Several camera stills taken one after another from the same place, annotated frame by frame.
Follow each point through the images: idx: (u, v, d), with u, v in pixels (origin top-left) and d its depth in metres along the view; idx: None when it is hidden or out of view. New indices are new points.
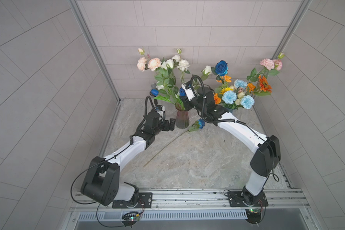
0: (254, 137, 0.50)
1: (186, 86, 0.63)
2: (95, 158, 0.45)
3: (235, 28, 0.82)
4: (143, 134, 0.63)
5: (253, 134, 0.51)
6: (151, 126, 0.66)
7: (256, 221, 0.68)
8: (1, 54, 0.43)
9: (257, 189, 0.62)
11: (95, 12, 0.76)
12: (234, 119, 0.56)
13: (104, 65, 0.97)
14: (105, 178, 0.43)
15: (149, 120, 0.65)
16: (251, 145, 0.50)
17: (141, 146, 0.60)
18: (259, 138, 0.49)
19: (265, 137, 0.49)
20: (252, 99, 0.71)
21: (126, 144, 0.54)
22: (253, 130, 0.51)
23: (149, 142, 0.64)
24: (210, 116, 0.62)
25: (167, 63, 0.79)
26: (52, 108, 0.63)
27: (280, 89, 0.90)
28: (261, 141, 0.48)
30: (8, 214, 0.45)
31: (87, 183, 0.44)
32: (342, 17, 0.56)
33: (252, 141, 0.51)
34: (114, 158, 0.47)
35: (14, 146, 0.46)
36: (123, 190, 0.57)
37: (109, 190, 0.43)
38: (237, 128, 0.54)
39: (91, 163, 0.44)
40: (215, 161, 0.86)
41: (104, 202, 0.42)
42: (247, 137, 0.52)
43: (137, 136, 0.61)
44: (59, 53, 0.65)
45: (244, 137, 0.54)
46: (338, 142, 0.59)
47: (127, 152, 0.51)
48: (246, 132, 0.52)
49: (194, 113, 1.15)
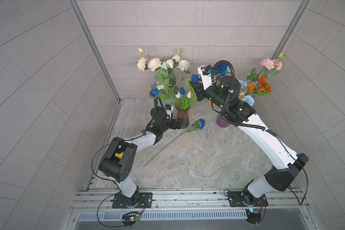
0: (284, 155, 0.43)
1: (204, 71, 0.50)
2: (115, 138, 0.51)
3: (235, 28, 0.82)
4: (153, 131, 0.69)
5: (283, 150, 0.43)
6: (159, 124, 0.73)
7: (256, 222, 0.68)
8: (1, 54, 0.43)
9: (260, 192, 0.61)
11: (95, 12, 0.76)
12: (264, 127, 0.46)
13: (104, 65, 0.97)
14: (123, 155, 0.48)
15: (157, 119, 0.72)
16: (276, 161, 0.46)
17: (152, 140, 0.66)
18: (289, 156, 0.42)
19: (296, 155, 0.43)
20: (252, 99, 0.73)
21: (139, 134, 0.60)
22: (284, 143, 0.44)
23: (157, 139, 0.71)
24: (233, 115, 0.49)
25: (167, 63, 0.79)
26: (52, 108, 0.63)
27: (280, 89, 0.90)
28: (291, 159, 0.42)
30: (9, 214, 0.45)
31: (107, 158, 0.49)
32: (342, 17, 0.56)
33: (281, 158, 0.43)
34: (132, 140, 0.53)
35: (14, 146, 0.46)
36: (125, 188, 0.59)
37: (125, 167, 0.48)
38: (266, 138, 0.45)
39: (112, 141, 0.50)
40: (215, 161, 0.86)
41: (119, 178, 0.47)
42: (277, 153, 0.44)
43: (147, 132, 0.66)
44: (59, 53, 0.65)
45: (270, 150, 0.46)
46: (338, 142, 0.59)
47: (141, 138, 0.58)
48: (275, 145, 0.44)
49: (194, 113, 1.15)
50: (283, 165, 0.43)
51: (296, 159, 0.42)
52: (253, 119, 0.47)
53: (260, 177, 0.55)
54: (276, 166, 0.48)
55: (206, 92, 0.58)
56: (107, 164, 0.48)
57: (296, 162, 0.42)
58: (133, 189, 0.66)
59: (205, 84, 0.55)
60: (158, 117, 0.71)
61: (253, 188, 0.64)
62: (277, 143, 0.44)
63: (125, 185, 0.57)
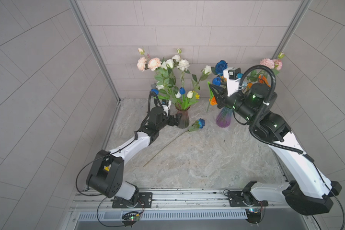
0: (319, 184, 0.38)
1: (232, 75, 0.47)
2: (100, 152, 0.46)
3: (235, 28, 0.82)
4: (148, 130, 0.64)
5: (318, 178, 0.38)
6: (155, 122, 0.66)
7: (256, 222, 0.68)
8: (2, 54, 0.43)
9: (263, 198, 0.61)
11: (95, 12, 0.76)
12: (302, 151, 0.40)
13: (104, 65, 0.97)
14: (110, 172, 0.44)
15: (153, 117, 0.65)
16: (306, 188, 0.41)
17: (146, 141, 0.61)
18: (324, 185, 0.38)
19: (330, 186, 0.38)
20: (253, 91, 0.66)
21: (131, 139, 0.55)
22: (319, 171, 0.39)
23: (153, 138, 0.65)
24: (265, 130, 0.41)
25: (167, 63, 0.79)
26: (52, 108, 0.63)
27: (280, 89, 0.90)
28: (325, 189, 0.37)
30: (9, 214, 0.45)
31: (93, 175, 0.45)
32: (342, 17, 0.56)
33: (316, 187, 0.38)
34: (119, 152, 0.48)
35: (14, 145, 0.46)
36: (125, 188, 0.58)
37: (112, 184, 0.44)
38: (302, 164, 0.39)
39: (97, 155, 0.45)
40: (215, 161, 0.86)
41: (108, 194, 0.43)
42: (312, 181, 0.39)
43: (142, 132, 0.62)
44: (59, 53, 0.65)
45: (303, 176, 0.40)
46: (338, 142, 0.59)
47: (131, 146, 0.52)
48: (310, 172, 0.38)
49: (194, 113, 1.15)
50: (316, 194, 0.39)
51: (330, 189, 0.38)
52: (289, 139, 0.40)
53: (272, 189, 0.54)
54: (305, 191, 0.43)
55: (233, 99, 0.48)
56: (93, 181, 0.45)
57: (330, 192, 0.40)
58: (132, 189, 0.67)
59: (230, 90, 0.47)
60: (154, 114, 0.64)
61: (257, 192, 0.63)
62: (313, 171, 0.38)
63: (121, 190, 0.56)
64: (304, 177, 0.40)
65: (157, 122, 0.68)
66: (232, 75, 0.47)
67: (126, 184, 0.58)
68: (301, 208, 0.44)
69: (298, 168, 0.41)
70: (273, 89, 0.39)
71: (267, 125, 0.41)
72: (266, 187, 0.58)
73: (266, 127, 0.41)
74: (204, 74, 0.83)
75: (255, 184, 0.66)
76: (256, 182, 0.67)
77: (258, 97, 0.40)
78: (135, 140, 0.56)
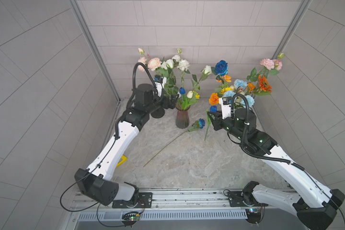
0: (316, 191, 0.40)
1: (225, 101, 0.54)
2: (78, 171, 0.40)
3: (235, 28, 0.82)
4: (132, 115, 0.50)
5: (313, 185, 0.40)
6: (143, 103, 0.52)
7: (256, 222, 0.68)
8: (1, 54, 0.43)
9: (264, 201, 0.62)
11: (95, 12, 0.76)
12: (289, 161, 0.44)
13: (104, 65, 0.97)
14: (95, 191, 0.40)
15: (140, 96, 0.51)
16: (308, 199, 0.42)
17: (133, 134, 0.50)
18: (322, 193, 0.39)
19: (330, 193, 0.39)
20: (252, 99, 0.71)
21: (112, 141, 0.45)
22: (312, 178, 0.41)
23: (141, 122, 0.52)
24: (254, 146, 0.48)
25: (167, 63, 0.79)
26: (52, 108, 0.63)
27: (280, 89, 0.90)
28: (325, 198, 0.38)
30: (9, 214, 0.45)
31: (84, 191, 0.44)
32: (342, 17, 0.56)
33: (314, 195, 0.40)
34: (98, 167, 0.41)
35: (14, 145, 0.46)
36: (124, 189, 0.58)
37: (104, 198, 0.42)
38: (293, 175, 0.43)
39: (76, 177, 0.40)
40: (215, 161, 0.86)
41: (105, 201, 0.42)
42: (307, 189, 0.41)
43: (124, 122, 0.49)
44: (59, 53, 0.65)
45: (299, 186, 0.43)
46: (338, 142, 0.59)
47: (111, 154, 0.43)
48: (303, 180, 0.41)
49: (194, 113, 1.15)
50: (316, 203, 0.40)
51: (330, 197, 0.39)
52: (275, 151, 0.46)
53: (280, 196, 0.54)
54: (309, 204, 0.44)
55: (225, 121, 0.58)
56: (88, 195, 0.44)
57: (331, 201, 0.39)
58: (132, 190, 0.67)
59: (224, 113, 0.58)
60: (140, 92, 0.49)
61: (260, 196, 0.62)
62: (306, 179, 0.41)
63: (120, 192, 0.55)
64: (299, 185, 0.43)
65: (145, 104, 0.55)
66: (225, 101, 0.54)
67: (124, 186, 0.58)
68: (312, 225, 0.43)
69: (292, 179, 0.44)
70: (247, 107, 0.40)
71: (254, 143, 0.49)
72: (272, 192, 0.57)
73: (254, 144, 0.48)
74: (204, 74, 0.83)
75: (258, 187, 0.65)
76: (258, 184, 0.66)
77: (239, 118, 0.50)
78: (116, 140, 0.45)
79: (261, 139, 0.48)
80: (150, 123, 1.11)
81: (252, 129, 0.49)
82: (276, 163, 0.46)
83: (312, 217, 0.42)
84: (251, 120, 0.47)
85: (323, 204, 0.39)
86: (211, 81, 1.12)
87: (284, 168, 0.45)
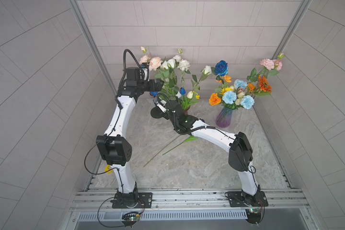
0: (224, 138, 0.54)
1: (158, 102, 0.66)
2: (98, 137, 0.48)
3: (235, 28, 0.82)
4: (127, 90, 0.59)
5: (223, 135, 0.54)
6: (134, 80, 0.63)
7: (256, 222, 0.68)
8: (1, 54, 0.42)
9: (251, 187, 0.63)
11: (95, 12, 0.76)
12: (204, 125, 0.60)
13: (103, 65, 0.97)
14: (117, 149, 0.50)
15: (131, 73, 0.62)
16: (223, 146, 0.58)
17: (132, 105, 0.59)
18: (229, 138, 0.53)
19: (235, 136, 0.53)
20: (252, 99, 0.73)
21: (117, 111, 0.54)
22: (223, 131, 0.56)
23: (136, 96, 0.62)
24: (184, 127, 0.63)
25: (169, 63, 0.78)
26: (52, 108, 0.62)
27: (280, 89, 0.90)
28: (231, 140, 0.52)
30: (8, 214, 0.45)
31: (105, 155, 0.52)
32: (342, 17, 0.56)
33: (224, 142, 0.55)
34: (114, 130, 0.50)
35: (14, 145, 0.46)
36: (129, 173, 0.63)
37: (126, 155, 0.52)
38: (208, 132, 0.58)
39: (96, 140, 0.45)
40: (215, 161, 0.86)
41: (125, 160, 0.55)
42: (220, 139, 0.56)
43: (122, 96, 0.58)
44: (59, 53, 0.65)
45: (214, 139, 0.58)
46: (338, 142, 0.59)
47: (121, 119, 0.53)
48: (215, 134, 0.56)
49: (193, 113, 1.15)
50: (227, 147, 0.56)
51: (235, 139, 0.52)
52: (196, 123, 0.61)
53: (239, 172, 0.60)
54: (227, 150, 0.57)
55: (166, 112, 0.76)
56: (110, 157, 0.53)
57: (235, 141, 0.51)
58: (132, 183, 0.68)
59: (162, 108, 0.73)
60: (131, 69, 0.61)
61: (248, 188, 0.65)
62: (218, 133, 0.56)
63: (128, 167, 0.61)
64: (214, 139, 0.58)
65: (137, 81, 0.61)
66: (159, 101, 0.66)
67: (130, 171, 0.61)
68: (235, 167, 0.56)
69: (210, 137, 0.60)
70: (168, 99, 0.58)
71: (184, 123, 0.64)
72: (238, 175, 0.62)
73: (183, 124, 0.64)
74: (204, 74, 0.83)
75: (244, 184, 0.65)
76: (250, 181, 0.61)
77: (168, 108, 0.72)
78: (120, 110, 0.54)
79: (187, 120, 0.64)
80: (150, 123, 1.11)
81: (182, 113, 0.64)
82: (200, 132, 0.62)
83: (234, 161, 0.55)
84: (176, 108, 0.63)
85: (230, 145, 0.53)
86: (210, 81, 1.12)
87: (202, 132, 0.60)
